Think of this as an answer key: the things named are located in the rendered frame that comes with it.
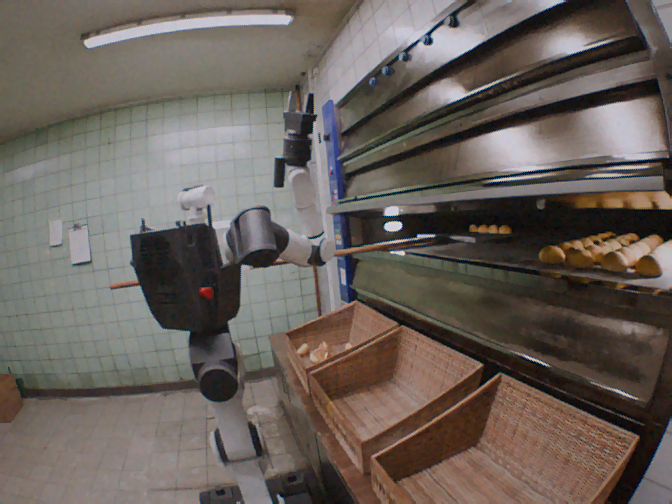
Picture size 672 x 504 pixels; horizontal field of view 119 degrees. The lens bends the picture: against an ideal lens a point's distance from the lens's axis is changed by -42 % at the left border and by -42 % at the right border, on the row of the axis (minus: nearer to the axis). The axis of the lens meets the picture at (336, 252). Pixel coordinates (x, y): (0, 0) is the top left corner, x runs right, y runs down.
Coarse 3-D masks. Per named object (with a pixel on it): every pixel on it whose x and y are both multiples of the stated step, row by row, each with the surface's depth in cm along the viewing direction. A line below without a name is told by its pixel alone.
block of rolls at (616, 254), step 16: (576, 240) 97; (592, 240) 102; (608, 240) 90; (624, 240) 89; (640, 240) 82; (656, 240) 79; (544, 256) 92; (560, 256) 88; (576, 256) 79; (592, 256) 81; (608, 256) 69; (624, 256) 65; (640, 256) 70; (656, 256) 55; (640, 272) 59; (656, 272) 54
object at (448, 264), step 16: (384, 256) 168; (400, 256) 153; (416, 256) 140; (432, 256) 135; (464, 272) 111; (480, 272) 103; (496, 272) 96; (512, 272) 89; (528, 272) 84; (544, 272) 81; (544, 288) 78; (560, 288) 72; (576, 288) 67; (592, 288) 62; (608, 288) 57; (624, 288) 53; (640, 288) 51; (656, 288) 47; (624, 304) 53; (640, 304) 49; (656, 304) 44
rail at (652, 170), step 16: (528, 176) 64; (544, 176) 59; (560, 176) 55; (576, 176) 51; (592, 176) 47; (608, 176) 44; (624, 176) 40; (640, 176) 37; (416, 192) 108; (432, 192) 100; (448, 192) 92
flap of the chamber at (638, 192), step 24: (456, 192) 89; (480, 192) 79; (504, 192) 71; (528, 192) 64; (552, 192) 57; (576, 192) 52; (600, 192) 46; (624, 192) 41; (648, 192) 36; (360, 216) 199
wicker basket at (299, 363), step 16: (352, 304) 205; (320, 320) 199; (336, 320) 203; (352, 320) 206; (384, 320) 168; (288, 336) 194; (304, 336) 197; (320, 336) 200; (336, 336) 203; (352, 336) 202; (368, 336) 182; (288, 352) 190; (336, 352) 192; (304, 368) 143; (368, 368) 152; (304, 384) 152
